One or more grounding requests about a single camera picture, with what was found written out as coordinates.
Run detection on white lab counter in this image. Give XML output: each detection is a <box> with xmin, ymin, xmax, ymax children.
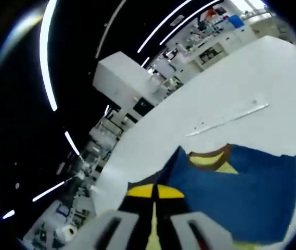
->
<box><xmin>184</xmin><ymin>26</ymin><xmax>268</xmax><ymax>71</ymax></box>

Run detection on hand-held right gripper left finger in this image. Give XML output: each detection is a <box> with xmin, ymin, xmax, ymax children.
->
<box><xmin>80</xmin><ymin>183</ymin><xmax>155</xmax><ymax>250</ymax></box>

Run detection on black cabinet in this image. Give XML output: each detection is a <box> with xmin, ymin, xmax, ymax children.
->
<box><xmin>133</xmin><ymin>97</ymin><xmax>153</xmax><ymax>117</ymax></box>

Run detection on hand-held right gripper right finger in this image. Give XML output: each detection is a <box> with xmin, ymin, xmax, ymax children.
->
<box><xmin>156</xmin><ymin>184</ymin><xmax>234</xmax><ymax>250</ymax></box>

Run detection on blue plastic bin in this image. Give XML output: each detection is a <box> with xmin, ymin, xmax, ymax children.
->
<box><xmin>227</xmin><ymin>14</ymin><xmax>246</xmax><ymax>28</ymax></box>

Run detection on white paper roll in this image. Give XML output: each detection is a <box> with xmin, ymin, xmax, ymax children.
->
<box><xmin>60</xmin><ymin>225</ymin><xmax>76</xmax><ymax>242</ymax></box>

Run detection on white ceiling light strip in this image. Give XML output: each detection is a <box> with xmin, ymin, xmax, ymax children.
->
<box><xmin>64</xmin><ymin>131</ymin><xmax>81</xmax><ymax>156</ymax></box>
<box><xmin>2</xmin><ymin>209</ymin><xmax>16</xmax><ymax>220</ymax></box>
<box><xmin>159</xmin><ymin>11</ymin><xmax>217</xmax><ymax>45</ymax></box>
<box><xmin>38</xmin><ymin>0</ymin><xmax>59</xmax><ymax>111</ymax></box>
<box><xmin>137</xmin><ymin>0</ymin><xmax>223</xmax><ymax>53</ymax></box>
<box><xmin>32</xmin><ymin>181</ymin><xmax>66</xmax><ymax>203</ymax></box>

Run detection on yellow and blue garment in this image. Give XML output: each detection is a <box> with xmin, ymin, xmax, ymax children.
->
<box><xmin>128</xmin><ymin>143</ymin><xmax>296</xmax><ymax>250</ymax></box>

